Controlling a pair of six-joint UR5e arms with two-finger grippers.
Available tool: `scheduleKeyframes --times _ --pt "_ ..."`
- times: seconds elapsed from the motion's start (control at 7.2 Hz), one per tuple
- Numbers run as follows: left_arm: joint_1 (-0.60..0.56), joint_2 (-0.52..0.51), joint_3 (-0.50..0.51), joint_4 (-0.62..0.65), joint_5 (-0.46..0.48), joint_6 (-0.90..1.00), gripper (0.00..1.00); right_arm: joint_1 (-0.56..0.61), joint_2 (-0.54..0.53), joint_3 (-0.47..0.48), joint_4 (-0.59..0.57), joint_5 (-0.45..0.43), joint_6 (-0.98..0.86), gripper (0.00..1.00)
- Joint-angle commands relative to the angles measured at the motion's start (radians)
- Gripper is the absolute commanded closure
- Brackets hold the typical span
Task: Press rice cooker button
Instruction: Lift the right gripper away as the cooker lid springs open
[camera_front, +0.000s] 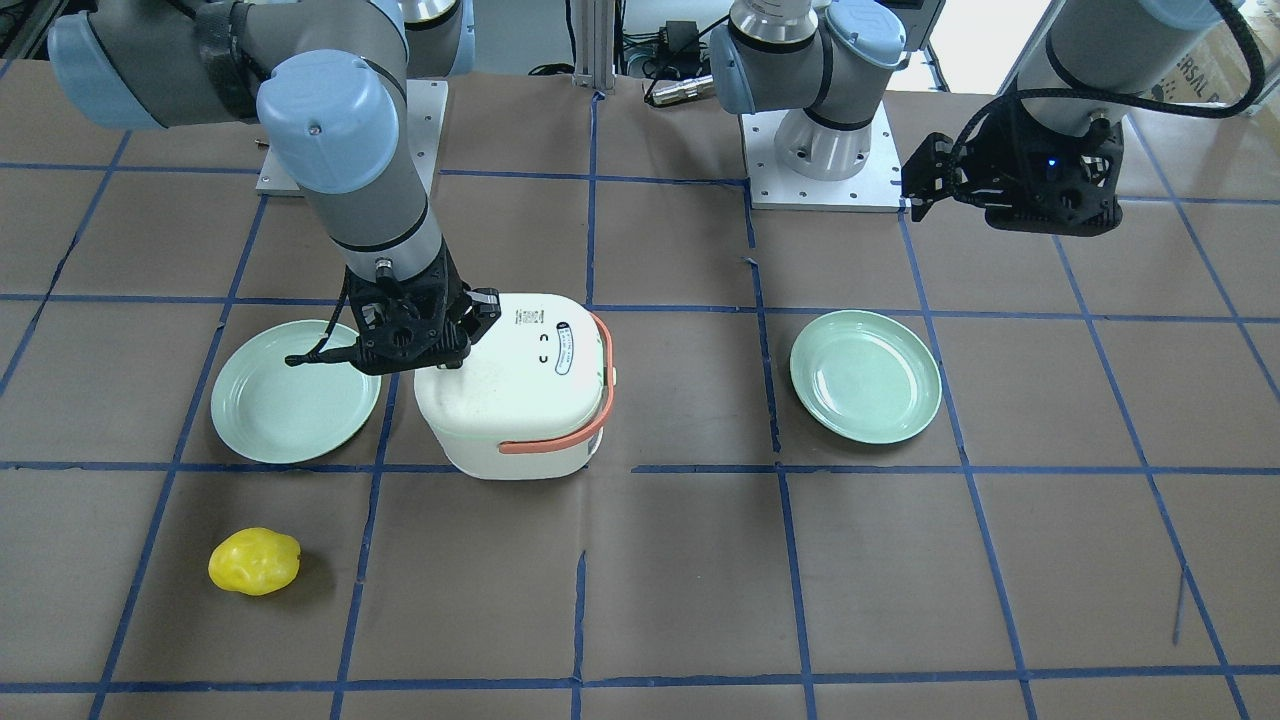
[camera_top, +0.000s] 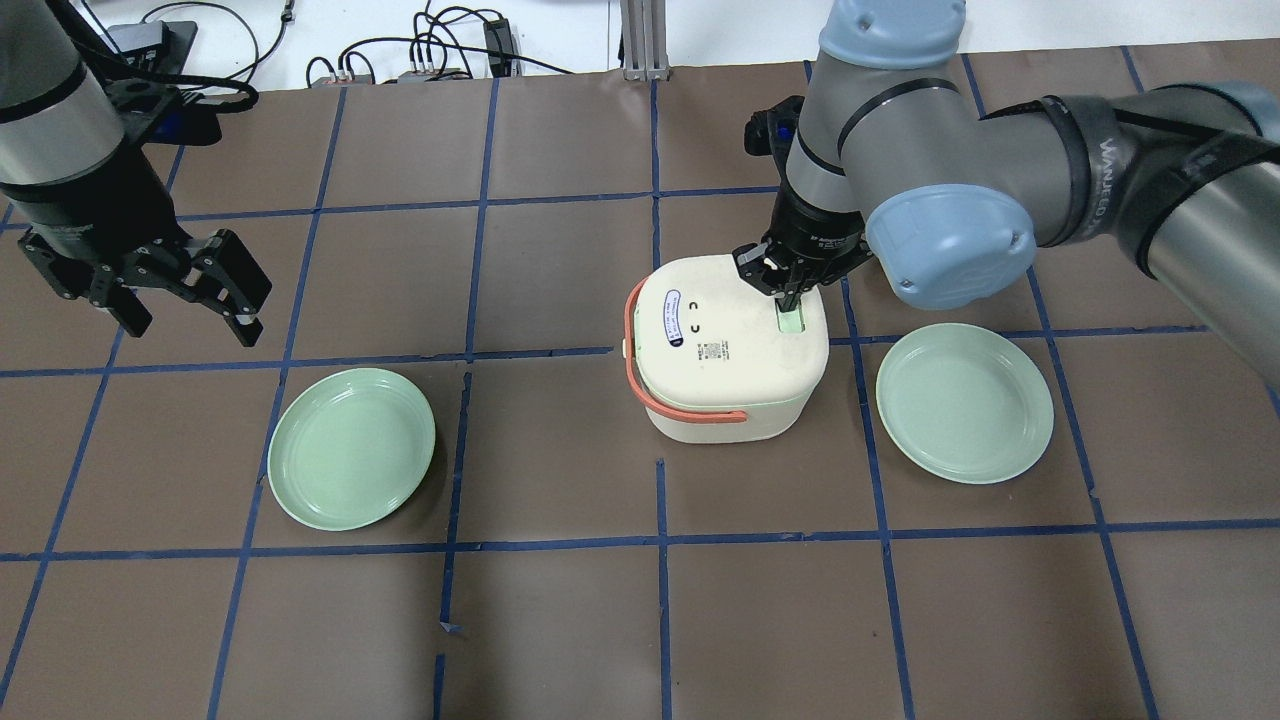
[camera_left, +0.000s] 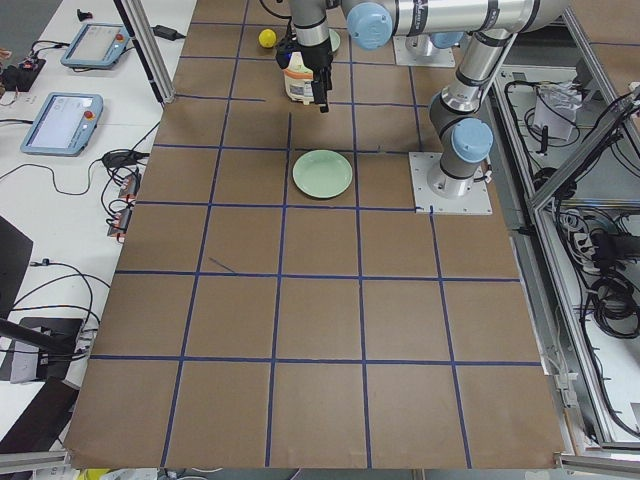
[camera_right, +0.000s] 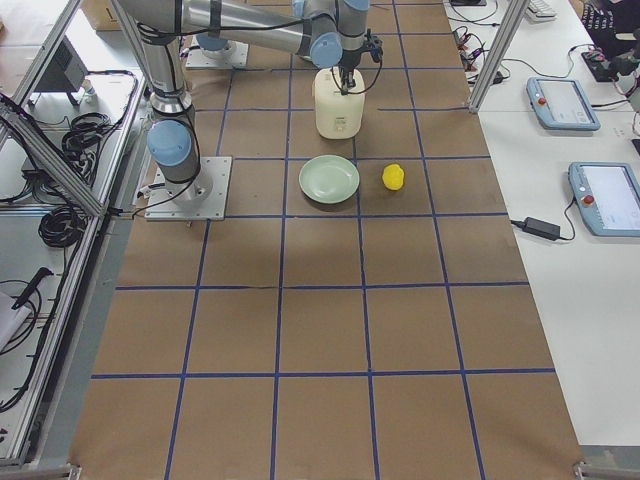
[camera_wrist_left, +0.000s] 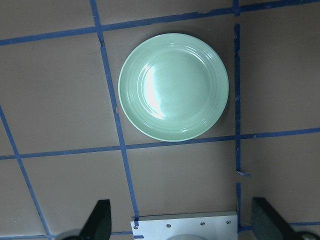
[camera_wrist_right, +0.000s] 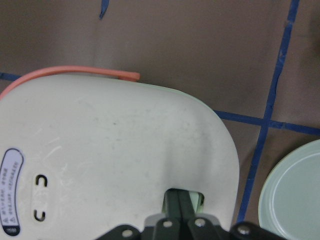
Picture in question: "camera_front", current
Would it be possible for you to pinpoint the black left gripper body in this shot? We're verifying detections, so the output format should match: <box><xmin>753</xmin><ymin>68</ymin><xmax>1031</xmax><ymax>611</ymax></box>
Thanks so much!
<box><xmin>940</xmin><ymin>102</ymin><xmax>1124</xmax><ymax>237</ymax></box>

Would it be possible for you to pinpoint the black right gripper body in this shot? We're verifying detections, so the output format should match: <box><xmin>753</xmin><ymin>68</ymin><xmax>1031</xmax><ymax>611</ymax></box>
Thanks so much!
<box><xmin>344</xmin><ymin>252</ymin><xmax>500</xmax><ymax>375</ymax></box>

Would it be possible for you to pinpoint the white rice cooker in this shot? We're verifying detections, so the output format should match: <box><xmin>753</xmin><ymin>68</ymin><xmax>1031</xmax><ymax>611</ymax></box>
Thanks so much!
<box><xmin>413</xmin><ymin>293</ymin><xmax>616</xmax><ymax>480</ymax></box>

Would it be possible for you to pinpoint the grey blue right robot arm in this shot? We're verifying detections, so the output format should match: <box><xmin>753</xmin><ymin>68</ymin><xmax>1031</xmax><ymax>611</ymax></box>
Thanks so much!
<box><xmin>47</xmin><ymin>1</ymin><xmax>500</xmax><ymax>375</ymax></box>

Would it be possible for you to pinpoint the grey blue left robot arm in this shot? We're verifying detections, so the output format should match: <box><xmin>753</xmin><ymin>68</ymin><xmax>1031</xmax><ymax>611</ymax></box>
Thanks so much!
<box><xmin>643</xmin><ymin>1</ymin><xmax>1268</xmax><ymax>237</ymax></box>

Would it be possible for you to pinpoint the green plate near cooker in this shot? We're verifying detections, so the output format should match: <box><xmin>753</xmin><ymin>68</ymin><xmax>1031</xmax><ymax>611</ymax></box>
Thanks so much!
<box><xmin>210</xmin><ymin>319</ymin><xmax>381</xmax><ymax>464</ymax></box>

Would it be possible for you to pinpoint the yellow plastic potato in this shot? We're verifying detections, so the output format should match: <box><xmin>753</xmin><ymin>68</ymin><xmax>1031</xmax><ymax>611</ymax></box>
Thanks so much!
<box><xmin>207</xmin><ymin>527</ymin><xmax>302</xmax><ymax>596</ymax></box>

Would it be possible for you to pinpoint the black power adapter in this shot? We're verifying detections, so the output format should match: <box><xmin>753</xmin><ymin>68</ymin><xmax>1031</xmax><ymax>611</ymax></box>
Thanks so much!
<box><xmin>657</xmin><ymin>20</ymin><xmax>701</xmax><ymax>58</ymax></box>

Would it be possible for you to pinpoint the silver cable connector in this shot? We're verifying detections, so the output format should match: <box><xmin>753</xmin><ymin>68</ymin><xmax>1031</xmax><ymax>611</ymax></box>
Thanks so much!
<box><xmin>644</xmin><ymin>76</ymin><xmax>716</xmax><ymax>108</ymax></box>

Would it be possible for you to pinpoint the aluminium frame post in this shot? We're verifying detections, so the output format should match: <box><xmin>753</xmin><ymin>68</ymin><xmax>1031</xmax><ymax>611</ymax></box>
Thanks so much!
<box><xmin>570</xmin><ymin>1</ymin><xmax>622</xmax><ymax>96</ymax></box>

